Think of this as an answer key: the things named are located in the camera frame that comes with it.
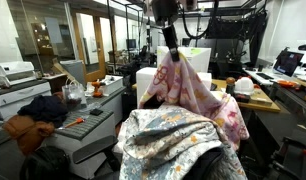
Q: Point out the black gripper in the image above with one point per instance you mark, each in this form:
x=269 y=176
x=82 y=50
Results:
x=164 y=11

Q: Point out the pink patterned fleece blanket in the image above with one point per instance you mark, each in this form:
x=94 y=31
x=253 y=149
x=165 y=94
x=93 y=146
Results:
x=183 y=86

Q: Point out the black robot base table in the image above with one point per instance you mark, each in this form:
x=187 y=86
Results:
x=286 y=133

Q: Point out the blue floral quilt blanket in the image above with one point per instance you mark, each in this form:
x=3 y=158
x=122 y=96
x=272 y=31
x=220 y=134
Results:
x=166 y=140

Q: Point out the small background monitor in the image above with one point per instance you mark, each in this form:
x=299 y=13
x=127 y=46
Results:
x=187 y=42
x=131 y=44

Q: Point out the white box green label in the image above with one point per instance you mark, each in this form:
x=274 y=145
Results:
x=199 y=60

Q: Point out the large white cardboard box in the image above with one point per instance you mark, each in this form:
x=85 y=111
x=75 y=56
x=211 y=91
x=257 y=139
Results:
x=144 y=83

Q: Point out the black equipment stack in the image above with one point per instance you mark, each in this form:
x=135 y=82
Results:
x=229 y=63

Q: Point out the small white box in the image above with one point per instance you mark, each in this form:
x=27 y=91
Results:
x=113 y=85

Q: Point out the dark bottle brown cap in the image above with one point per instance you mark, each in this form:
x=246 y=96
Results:
x=230 y=87

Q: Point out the white hard hat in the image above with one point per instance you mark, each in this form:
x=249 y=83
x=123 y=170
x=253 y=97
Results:
x=243 y=86

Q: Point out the black red battery pack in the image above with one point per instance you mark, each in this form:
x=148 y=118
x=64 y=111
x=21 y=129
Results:
x=242 y=97

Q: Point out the grey topped white counter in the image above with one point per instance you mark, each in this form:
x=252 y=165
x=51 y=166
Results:
x=109 y=106

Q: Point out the black keyboard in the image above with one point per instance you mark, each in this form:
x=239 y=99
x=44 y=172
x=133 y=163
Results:
x=264 y=75

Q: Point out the grey trash bin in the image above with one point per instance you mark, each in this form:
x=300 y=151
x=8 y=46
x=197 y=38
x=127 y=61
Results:
x=74 y=70

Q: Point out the small black flat device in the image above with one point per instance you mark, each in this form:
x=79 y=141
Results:
x=96 y=112

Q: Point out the wooden table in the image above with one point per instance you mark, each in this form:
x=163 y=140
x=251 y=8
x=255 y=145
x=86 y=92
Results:
x=259 y=100

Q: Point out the clear plastic bag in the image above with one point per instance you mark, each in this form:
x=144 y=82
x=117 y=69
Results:
x=74 y=96

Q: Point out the brown cardboard sheet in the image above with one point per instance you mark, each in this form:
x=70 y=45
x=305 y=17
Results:
x=58 y=68

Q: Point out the open laptop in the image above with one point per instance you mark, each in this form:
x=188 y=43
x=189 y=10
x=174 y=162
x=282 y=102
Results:
x=288 y=63

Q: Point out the grey ribbed mat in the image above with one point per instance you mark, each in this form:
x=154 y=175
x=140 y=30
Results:
x=86 y=126

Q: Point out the frosted window sheet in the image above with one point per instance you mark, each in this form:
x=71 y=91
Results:
x=53 y=30

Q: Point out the orange hand tool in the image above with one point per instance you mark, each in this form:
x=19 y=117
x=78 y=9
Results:
x=288 y=83

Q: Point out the black office chair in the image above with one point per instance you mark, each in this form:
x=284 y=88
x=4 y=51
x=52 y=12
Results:
x=93 y=150

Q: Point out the grey office desk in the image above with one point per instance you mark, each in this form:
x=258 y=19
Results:
x=293 y=98

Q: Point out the dark navy garment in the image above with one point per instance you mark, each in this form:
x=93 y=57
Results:
x=43 y=108

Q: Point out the white low cabinet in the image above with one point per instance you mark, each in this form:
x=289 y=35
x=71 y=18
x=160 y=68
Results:
x=59 y=150

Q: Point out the white drawer cabinet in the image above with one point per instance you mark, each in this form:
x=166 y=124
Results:
x=23 y=96

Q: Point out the white printer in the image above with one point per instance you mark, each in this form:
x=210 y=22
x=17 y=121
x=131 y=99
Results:
x=13 y=71

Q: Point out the brown jacket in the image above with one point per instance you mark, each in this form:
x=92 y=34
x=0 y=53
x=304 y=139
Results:
x=26 y=133

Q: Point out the black backpack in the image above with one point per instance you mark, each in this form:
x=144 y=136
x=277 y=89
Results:
x=46 y=165

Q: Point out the black metal cage frame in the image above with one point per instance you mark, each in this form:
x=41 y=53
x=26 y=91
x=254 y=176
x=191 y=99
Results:
x=108 y=33

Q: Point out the wooden door frame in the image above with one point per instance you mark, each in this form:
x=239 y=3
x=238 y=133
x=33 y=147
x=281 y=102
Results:
x=99 y=50

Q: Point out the black stereo camera bar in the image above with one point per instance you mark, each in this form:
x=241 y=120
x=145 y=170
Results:
x=305 y=47

